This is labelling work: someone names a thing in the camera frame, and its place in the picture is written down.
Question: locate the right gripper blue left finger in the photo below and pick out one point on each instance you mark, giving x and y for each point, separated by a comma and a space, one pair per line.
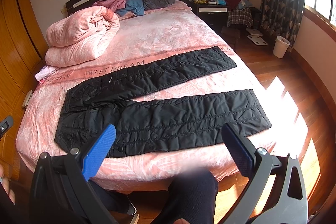
95, 154

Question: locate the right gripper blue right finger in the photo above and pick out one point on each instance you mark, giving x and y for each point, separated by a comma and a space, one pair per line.
241, 149

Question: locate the black quilted pants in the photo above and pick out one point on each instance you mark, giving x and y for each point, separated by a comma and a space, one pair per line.
158, 125

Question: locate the person's left hand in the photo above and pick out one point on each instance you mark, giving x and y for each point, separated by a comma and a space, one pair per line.
6, 185

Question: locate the person's dark trouser leg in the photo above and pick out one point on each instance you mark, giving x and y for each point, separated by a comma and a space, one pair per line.
191, 199

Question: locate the white pink folded towel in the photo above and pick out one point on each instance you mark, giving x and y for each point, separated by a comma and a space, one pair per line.
45, 72

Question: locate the white bathroom scale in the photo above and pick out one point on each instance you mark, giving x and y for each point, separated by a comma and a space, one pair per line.
257, 40

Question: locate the white waste bin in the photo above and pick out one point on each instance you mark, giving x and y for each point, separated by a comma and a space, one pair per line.
280, 47

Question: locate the plaid cloth on chair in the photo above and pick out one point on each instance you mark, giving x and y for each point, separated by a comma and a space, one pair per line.
243, 17

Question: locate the wooden wardrobe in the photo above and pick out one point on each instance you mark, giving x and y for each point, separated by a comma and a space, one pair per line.
23, 49

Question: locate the black bedside table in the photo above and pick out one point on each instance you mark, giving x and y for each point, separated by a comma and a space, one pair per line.
213, 15

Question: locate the pink crumpled garment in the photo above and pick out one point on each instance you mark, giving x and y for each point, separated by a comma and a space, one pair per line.
113, 5

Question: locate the blue crumpled garment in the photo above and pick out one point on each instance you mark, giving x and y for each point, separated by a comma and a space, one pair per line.
134, 6

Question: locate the white wardrobe handle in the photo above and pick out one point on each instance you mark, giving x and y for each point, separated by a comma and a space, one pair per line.
27, 99

